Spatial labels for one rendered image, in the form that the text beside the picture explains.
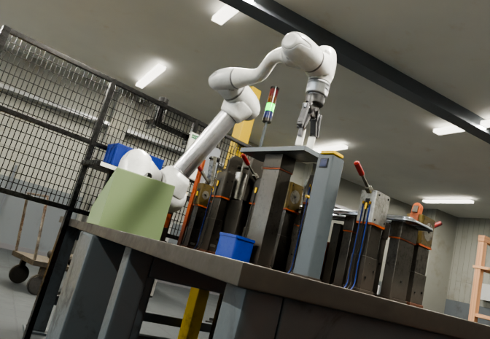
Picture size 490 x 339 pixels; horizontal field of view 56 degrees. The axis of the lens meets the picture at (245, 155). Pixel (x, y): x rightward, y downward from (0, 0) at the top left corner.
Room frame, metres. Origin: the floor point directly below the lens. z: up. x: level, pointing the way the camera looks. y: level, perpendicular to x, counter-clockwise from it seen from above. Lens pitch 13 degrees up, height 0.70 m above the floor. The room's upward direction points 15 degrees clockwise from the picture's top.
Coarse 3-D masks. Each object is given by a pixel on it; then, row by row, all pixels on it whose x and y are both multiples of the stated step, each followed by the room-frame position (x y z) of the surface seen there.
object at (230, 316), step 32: (64, 256) 2.99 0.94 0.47; (128, 256) 1.50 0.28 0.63; (128, 288) 1.51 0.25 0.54; (224, 288) 1.65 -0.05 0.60; (128, 320) 1.52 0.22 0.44; (160, 320) 3.32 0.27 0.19; (224, 320) 0.85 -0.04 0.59; (256, 320) 0.82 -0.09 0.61; (288, 320) 0.84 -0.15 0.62; (320, 320) 0.87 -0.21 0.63; (352, 320) 0.91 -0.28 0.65
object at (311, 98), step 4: (308, 96) 1.70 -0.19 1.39; (312, 96) 1.69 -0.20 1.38; (316, 96) 1.68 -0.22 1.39; (320, 96) 1.69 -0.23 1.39; (308, 100) 1.70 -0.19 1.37; (312, 100) 1.69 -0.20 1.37; (316, 100) 1.68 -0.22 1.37; (320, 100) 1.69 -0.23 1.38; (312, 104) 1.69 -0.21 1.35; (316, 104) 1.71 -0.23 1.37; (320, 104) 1.70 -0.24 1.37; (312, 108) 1.69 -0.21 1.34; (316, 108) 1.72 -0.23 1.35; (308, 112) 1.70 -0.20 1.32
